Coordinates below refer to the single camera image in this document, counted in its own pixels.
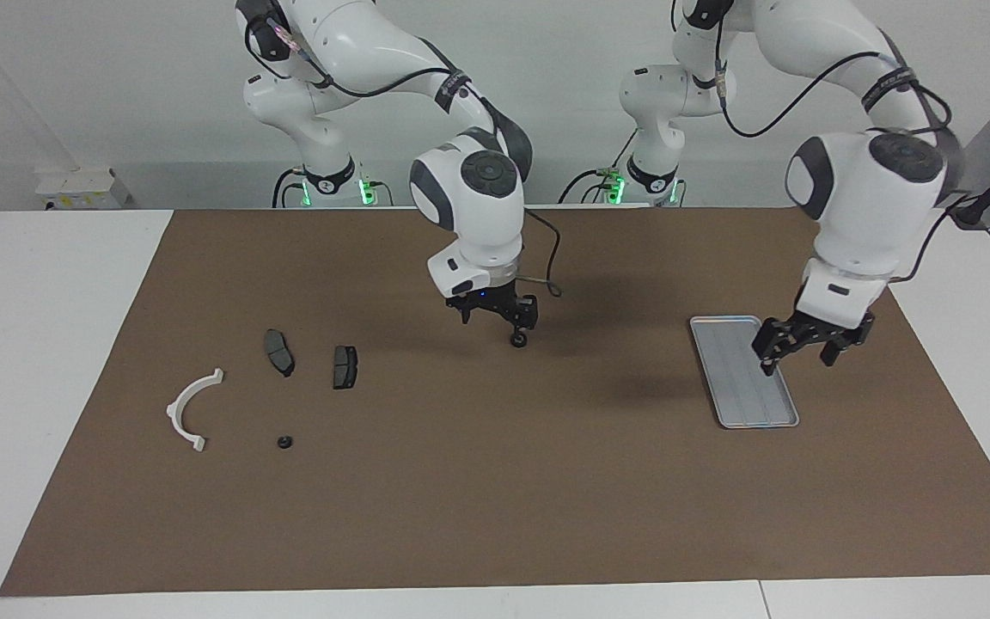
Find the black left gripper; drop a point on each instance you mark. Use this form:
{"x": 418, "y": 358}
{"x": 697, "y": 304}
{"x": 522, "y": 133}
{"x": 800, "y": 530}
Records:
{"x": 830, "y": 328}

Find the brown table mat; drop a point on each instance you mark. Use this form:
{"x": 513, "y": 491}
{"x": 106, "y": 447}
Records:
{"x": 495, "y": 481}

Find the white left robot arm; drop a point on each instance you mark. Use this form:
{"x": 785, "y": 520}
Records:
{"x": 873, "y": 206}

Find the white curved plastic bracket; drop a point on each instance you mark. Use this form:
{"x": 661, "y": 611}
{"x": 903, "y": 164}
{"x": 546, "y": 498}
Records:
{"x": 179, "y": 406}

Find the dark grey rectangular brake pad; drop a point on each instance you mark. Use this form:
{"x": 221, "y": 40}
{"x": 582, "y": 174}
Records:
{"x": 345, "y": 368}

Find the white power box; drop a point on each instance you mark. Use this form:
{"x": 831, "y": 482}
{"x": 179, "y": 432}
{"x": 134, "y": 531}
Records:
{"x": 82, "y": 189}

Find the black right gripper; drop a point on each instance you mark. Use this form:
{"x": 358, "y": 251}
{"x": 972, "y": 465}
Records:
{"x": 486, "y": 303}

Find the silver metal tray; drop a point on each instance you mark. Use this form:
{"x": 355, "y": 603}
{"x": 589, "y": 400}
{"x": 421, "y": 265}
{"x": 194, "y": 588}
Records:
{"x": 753, "y": 400}

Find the dark grey curved brake pad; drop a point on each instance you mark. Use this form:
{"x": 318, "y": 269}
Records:
{"x": 278, "y": 352}

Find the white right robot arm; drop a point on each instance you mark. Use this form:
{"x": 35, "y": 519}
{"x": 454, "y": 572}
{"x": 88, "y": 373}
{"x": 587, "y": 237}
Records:
{"x": 469, "y": 206}

